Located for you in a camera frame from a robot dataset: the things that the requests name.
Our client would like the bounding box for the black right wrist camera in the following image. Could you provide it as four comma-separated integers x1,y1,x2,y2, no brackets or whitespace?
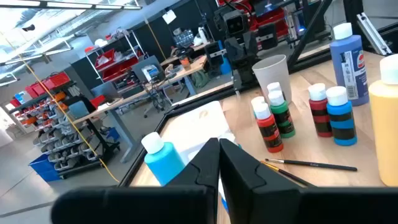
222,9,249,37

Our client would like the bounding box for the small teal paint bottle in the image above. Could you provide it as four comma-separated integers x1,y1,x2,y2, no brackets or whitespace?
250,95,267,119

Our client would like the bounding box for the small green paint bottle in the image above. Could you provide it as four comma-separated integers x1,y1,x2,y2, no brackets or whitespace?
267,90,297,139

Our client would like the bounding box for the grey monitor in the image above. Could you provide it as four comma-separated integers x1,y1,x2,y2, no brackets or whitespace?
132,55,165,83

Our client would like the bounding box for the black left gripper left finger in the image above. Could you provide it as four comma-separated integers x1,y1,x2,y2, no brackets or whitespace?
50,138,220,224

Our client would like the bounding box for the white shelf with red bins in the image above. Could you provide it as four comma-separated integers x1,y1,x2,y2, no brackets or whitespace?
85,29,147,91

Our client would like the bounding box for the large yellow paint bottle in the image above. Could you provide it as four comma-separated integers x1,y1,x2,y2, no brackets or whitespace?
368,54,398,187

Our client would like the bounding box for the yellow hanging cord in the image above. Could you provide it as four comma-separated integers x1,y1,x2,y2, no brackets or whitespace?
0,29,121,184

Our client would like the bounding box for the small orange-bristled paintbrush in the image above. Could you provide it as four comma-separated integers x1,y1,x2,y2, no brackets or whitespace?
260,160,317,188

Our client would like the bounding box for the white plastic cup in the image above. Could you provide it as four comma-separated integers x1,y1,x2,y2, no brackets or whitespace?
251,54,293,105

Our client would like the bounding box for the red bin shelf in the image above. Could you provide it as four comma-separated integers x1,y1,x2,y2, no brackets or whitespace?
217,0,290,41

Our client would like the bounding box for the small wooden desk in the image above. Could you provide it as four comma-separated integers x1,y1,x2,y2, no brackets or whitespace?
160,42,215,68

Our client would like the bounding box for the overhead frame bar with lights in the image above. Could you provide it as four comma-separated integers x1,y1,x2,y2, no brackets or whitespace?
0,0,144,11

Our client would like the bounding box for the black table frame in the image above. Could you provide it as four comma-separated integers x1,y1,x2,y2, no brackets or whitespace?
118,0,398,187

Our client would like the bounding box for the parts bin rack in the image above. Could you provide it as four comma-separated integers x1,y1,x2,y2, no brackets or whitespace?
7,73,122,180

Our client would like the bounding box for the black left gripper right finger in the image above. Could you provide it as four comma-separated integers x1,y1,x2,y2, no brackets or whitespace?
219,138,398,224

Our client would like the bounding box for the long wooden desk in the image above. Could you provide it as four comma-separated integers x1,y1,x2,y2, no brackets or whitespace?
72,55,208,164

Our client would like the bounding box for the white plastic caddy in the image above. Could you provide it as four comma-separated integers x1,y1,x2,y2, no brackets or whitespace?
166,100,242,166

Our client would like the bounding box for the small tablet screen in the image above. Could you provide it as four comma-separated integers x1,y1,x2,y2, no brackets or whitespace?
141,64,161,82

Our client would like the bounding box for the black silver-ferrule paintbrush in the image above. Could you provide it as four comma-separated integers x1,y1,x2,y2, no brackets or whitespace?
264,157,358,172

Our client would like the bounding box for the small blue paint bottle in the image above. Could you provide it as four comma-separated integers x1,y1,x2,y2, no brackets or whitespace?
325,86,358,147

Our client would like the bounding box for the blue plastic crate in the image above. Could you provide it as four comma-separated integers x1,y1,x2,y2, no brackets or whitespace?
28,154,62,183

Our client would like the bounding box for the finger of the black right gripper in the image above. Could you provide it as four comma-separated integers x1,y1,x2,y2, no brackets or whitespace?
245,60,257,90
233,63,248,91

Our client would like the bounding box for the large cyan paint bottle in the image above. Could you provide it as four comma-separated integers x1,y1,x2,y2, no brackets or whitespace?
141,131,187,187

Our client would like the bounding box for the large periwinkle blue paint bottle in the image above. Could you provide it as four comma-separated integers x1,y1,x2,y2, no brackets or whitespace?
329,22,370,107

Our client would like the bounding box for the small dark red paint bottle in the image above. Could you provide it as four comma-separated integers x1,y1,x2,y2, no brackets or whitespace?
307,83,333,138

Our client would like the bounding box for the silver aluminium extrusion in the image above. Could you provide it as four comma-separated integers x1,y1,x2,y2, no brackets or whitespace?
356,12,393,56

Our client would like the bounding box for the blue bin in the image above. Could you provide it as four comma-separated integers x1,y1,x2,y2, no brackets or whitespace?
219,40,233,75

